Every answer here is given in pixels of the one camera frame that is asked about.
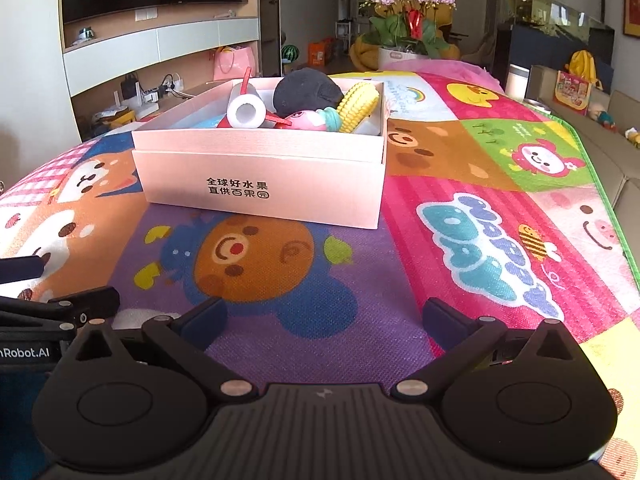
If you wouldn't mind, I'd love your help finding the pink gift box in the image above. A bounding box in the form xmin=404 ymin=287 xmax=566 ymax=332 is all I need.
xmin=131 ymin=77 xmax=388 ymax=231

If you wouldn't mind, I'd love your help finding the white power strip with plugs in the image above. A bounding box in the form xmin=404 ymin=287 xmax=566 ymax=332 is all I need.
xmin=142 ymin=74 xmax=183 ymax=103

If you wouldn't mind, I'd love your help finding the yellow box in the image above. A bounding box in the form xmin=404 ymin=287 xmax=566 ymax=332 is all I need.
xmin=102 ymin=109 xmax=137 ymax=128

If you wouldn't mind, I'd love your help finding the black plush toy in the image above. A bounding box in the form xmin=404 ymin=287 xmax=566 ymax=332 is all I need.
xmin=272 ymin=69 xmax=345 ymax=120

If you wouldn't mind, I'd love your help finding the colourful cartoon play mat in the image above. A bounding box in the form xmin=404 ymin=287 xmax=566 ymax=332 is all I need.
xmin=0 ymin=57 xmax=640 ymax=480

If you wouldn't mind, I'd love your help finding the orange box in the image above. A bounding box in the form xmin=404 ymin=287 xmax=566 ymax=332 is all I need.
xmin=307 ymin=40 xmax=333 ymax=67

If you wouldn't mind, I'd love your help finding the large yellow plush toy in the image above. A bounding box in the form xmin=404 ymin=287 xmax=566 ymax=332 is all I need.
xmin=349 ymin=2 xmax=461 ymax=73

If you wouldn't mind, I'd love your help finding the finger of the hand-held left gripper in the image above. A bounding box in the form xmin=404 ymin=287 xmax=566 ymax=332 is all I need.
xmin=0 ymin=286 xmax=122 ymax=332
xmin=0 ymin=255 xmax=47 ymax=288

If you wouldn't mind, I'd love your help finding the pink paper gift bag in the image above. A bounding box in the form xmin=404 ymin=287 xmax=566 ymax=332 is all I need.
xmin=212 ymin=45 xmax=257 ymax=82

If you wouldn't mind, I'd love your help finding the dark sideboard cabinet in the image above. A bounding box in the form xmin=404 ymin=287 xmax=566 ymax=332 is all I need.
xmin=492 ymin=20 xmax=616 ymax=91

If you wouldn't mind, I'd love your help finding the white cylinder appliance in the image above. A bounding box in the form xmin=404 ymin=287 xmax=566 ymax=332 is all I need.
xmin=506 ymin=62 xmax=531 ymax=98

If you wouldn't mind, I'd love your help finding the red printed gift bag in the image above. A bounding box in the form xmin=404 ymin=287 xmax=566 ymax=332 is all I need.
xmin=554 ymin=70 xmax=593 ymax=113

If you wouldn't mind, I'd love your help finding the yellow backpack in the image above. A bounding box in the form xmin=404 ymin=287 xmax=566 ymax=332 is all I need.
xmin=566 ymin=50 xmax=603 ymax=91

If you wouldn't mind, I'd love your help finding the beige sofa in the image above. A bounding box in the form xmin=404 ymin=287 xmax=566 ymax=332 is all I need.
xmin=527 ymin=62 xmax=640 ymax=226

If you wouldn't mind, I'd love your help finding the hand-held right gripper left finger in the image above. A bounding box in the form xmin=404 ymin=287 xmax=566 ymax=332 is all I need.
xmin=67 ymin=296 xmax=255 ymax=403

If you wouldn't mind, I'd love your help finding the yellow corn toy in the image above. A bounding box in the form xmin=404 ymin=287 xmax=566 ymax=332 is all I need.
xmin=336 ymin=82 xmax=379 ymax=134

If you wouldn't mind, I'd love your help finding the wooden TV wall cabinet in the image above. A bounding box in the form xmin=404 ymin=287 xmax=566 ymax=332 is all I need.
xmin=57 ymin=0 xmax=281 ymax=143

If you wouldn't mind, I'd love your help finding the pink green ice cream toy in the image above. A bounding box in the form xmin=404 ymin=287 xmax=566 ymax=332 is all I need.
xmin=282 ymin=107 xmax=346 ymax=132

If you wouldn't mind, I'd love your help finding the white toy bottle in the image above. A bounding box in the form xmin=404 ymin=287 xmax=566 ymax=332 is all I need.
xmin=227 ymin=67 xmax=266 ymax=130

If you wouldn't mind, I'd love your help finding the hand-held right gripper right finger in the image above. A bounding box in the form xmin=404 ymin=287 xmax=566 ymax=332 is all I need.
xmin=391 ymin=298 xmax=588 ymax=403

